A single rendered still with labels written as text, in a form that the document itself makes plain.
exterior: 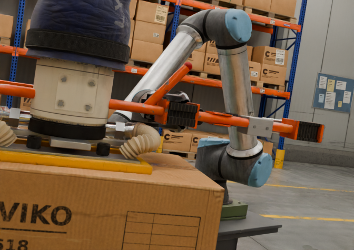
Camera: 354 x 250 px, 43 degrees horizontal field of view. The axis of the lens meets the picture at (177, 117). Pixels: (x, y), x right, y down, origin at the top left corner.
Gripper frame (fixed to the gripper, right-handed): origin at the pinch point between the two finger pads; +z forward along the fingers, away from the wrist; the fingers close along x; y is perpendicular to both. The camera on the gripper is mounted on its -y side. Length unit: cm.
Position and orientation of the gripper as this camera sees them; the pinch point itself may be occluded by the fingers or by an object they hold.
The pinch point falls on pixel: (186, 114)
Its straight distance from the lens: 110.0
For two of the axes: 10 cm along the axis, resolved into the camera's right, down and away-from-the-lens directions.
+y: -9.4, -1.3, -3.1
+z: 2.9, 1.0, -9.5
